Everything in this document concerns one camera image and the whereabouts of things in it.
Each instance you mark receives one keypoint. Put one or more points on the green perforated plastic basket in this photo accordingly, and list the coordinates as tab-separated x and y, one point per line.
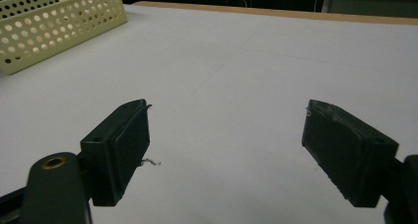
49	53

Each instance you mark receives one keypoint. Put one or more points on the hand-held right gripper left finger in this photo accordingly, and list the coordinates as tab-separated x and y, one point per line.
115	151

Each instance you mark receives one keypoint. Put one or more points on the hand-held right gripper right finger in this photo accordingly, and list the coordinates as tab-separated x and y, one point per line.
348	151

